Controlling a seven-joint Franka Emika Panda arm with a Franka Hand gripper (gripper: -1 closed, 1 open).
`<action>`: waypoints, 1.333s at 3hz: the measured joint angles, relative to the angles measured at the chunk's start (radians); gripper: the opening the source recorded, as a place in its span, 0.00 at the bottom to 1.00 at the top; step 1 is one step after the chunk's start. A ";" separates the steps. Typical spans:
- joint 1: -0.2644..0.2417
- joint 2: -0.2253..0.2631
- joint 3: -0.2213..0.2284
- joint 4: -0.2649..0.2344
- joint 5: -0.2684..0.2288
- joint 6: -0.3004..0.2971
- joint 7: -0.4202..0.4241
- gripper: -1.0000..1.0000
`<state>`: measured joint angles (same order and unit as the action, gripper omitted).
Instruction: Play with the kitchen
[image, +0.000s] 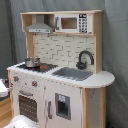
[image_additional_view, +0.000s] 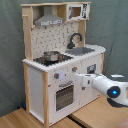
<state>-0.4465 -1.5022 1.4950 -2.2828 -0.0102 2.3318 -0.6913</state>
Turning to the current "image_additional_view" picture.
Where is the right red stove knob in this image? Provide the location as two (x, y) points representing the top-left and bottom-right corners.
(72, 66), (78, 72)

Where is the grey toy sink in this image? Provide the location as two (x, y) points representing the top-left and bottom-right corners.
(66, 47), (94, 56)

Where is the left red stove knob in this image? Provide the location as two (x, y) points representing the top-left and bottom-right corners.
(54, 73), (60, 79)

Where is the red stove knob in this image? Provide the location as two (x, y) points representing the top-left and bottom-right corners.
(54, 73), (60, 79)
(72, 66), (78, 72)

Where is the white oven door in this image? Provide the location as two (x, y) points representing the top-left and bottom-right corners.
(49, 79), (79, 122)

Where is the white toy microwave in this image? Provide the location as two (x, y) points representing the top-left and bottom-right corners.
(67, 4), (89, 21)

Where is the wooden toy kitchen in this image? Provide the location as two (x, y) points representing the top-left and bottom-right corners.
(22, 2), (105, 127)

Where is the silver metal pot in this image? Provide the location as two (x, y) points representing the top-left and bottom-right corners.
(44, 51), (60, 61)

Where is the black toy stovetop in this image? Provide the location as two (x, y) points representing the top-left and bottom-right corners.
(33, 54), (73, 66)

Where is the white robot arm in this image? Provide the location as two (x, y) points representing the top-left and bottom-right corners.
(74, 74), (128, 108)

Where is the grey range hood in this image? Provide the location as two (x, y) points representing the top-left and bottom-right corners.
(35, 5), (64, 27)

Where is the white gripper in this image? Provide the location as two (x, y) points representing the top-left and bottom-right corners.
(74, 74), (94, 87)

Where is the black toy faucet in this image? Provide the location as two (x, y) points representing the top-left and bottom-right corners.
(67, 33), (82, 49)

